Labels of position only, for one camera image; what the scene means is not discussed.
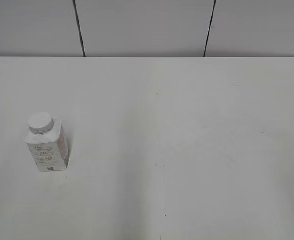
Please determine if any white yogurt bottle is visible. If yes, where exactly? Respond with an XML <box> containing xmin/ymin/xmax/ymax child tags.
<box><xmin>25</xmin><ymin>119</ymin><xmax>69</xmax><ymax>172</ymax></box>

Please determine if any black wall cable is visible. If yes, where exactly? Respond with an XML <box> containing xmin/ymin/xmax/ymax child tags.
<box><xmin>202</xmin><ymin>0</ymin><xmax>217</xmax><ymax>58</ymax></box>
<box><xmin>72</xmin><ymin>0</ymin><xmax>86</xmax><ymax>58</ymax></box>

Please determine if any left black wall cable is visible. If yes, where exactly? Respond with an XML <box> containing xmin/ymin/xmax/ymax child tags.
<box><xmin>72</xmin><ymin>0</ymin><xmax>86</xmax><ymax>58</ymax></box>

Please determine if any right black wall cable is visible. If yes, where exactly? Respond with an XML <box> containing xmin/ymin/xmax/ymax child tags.
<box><xmin>202</xmin><ymin>0</ymin><xmax>217</xmax><ymax>58</ymax></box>

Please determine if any white bottle cap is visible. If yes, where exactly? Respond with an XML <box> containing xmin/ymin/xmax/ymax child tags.
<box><xmin>28</xmin><ymin>112</ymin><xmax>54</xmax><ymax>135</ymax></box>

